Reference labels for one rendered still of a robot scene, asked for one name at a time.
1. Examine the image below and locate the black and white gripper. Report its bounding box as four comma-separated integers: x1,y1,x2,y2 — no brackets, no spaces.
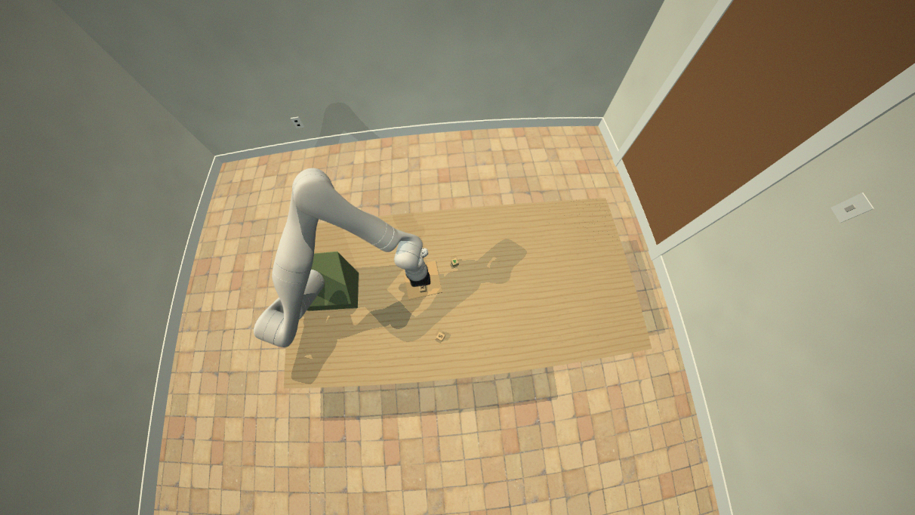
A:
405,248,430,287

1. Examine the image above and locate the tan flat mat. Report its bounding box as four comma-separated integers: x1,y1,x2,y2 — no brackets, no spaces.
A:
403,261,442,300

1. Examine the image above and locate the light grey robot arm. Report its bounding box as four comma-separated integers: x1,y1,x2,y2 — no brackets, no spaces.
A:
254,168,425,347

